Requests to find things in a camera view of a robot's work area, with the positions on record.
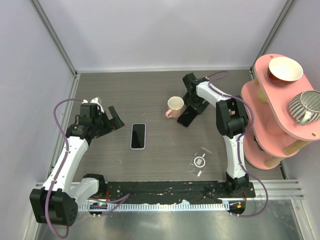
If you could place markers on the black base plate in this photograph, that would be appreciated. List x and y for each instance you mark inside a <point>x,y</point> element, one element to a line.
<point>174,192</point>

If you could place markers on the white bowl brown outside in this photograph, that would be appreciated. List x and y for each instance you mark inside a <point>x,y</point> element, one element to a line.
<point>284,71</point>

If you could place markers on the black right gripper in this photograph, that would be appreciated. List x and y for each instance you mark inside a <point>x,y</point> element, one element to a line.
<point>199,107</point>

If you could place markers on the clear magsafe phone case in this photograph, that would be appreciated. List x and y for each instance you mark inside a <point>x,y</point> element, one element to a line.
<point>199,162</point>

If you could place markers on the lilac phone case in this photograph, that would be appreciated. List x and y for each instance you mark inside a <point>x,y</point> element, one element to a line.
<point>138,136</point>

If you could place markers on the grey striped mug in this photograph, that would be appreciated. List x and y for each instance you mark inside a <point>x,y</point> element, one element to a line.
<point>305,107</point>

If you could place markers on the white slotted cable duct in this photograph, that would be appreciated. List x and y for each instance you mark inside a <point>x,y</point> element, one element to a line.
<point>91,206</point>

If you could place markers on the pink mug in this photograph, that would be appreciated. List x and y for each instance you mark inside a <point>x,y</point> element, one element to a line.
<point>175,107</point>

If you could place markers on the pink tiered wooden shelf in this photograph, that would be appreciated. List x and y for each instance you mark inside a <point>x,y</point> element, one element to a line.
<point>275,135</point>

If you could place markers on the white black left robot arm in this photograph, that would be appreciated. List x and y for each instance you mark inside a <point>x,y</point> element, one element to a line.
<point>56,202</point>

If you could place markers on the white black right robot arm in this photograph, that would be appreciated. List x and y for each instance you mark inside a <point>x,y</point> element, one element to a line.
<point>231,122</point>

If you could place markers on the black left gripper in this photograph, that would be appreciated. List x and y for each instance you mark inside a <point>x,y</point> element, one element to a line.
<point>112,124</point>

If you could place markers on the purple phone black screen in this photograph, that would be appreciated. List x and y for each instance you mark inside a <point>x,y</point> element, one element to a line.
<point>186,119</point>

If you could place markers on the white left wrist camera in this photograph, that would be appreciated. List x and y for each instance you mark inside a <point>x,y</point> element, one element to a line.
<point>97,101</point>

